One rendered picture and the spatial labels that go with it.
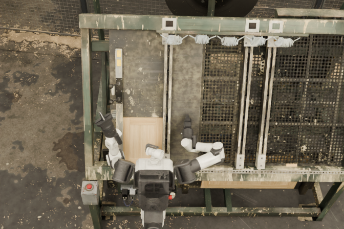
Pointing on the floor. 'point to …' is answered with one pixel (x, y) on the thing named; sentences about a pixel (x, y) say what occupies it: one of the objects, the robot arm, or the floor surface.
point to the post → (95, 216)
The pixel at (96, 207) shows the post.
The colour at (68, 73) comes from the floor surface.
